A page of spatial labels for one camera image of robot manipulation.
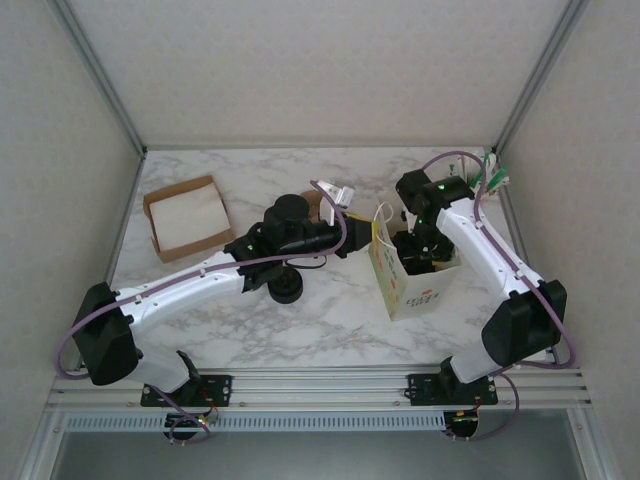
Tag white paper takeout bag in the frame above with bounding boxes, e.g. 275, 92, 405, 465
367, 199, 461, 322

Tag brown pulp cup carrier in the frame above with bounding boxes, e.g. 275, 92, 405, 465
299, 188, 326, 224

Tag stack of black lids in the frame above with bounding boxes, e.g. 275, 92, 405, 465
269, 267, 305, 305

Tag white paper napkins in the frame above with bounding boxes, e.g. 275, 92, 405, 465
149, 183, 231, 251

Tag brown cardboard napkin box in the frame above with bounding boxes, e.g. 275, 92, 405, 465
143, 174, 237, 264

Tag small controller board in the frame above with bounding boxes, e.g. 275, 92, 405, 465
447, 410, 482, 437
164, 413, 210, 431

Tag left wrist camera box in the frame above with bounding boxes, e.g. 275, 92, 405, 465
312, 178, 357, 226

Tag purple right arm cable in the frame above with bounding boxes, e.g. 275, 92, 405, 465
417, 149, 579, 444

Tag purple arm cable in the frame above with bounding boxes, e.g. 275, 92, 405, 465
417, 149, 579, 444
53, 177, 351, 445

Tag thin aluminium table rail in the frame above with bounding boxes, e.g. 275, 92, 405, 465
142, 144, 496, 152

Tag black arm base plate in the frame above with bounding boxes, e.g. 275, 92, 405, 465
405, 372, 500, 407
139, 374, 235, 409

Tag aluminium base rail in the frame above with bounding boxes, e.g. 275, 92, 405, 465
47, 367, 596, 414

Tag aluminium frame post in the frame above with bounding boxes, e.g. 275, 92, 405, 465
492, 0, 591, 154
47, 0, 147, 157

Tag white slotted cable duct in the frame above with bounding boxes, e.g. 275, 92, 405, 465
64, 412, 446, 432

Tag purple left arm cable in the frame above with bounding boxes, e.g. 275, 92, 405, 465
53, 177, 351, 445

